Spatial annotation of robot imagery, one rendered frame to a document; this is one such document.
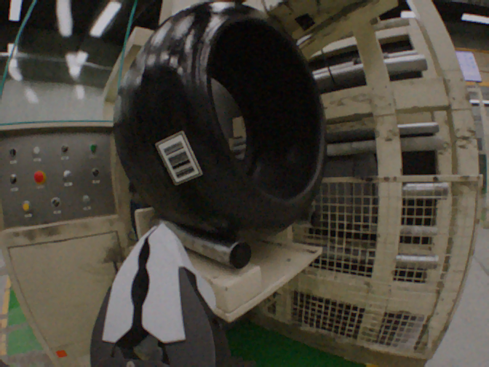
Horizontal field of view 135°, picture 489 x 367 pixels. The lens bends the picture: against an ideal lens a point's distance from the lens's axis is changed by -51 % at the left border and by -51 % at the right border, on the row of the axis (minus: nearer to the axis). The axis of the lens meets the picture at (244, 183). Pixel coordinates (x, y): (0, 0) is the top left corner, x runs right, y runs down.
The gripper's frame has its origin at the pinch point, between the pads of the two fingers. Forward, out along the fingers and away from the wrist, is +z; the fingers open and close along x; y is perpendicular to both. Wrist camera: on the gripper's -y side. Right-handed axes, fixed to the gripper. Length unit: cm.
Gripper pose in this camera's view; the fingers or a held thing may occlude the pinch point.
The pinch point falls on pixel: (152, 234)
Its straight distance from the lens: 15.4
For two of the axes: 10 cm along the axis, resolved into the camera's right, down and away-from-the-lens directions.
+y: 3.7, 6.9, 6.3
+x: 9.2, -3.9, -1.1
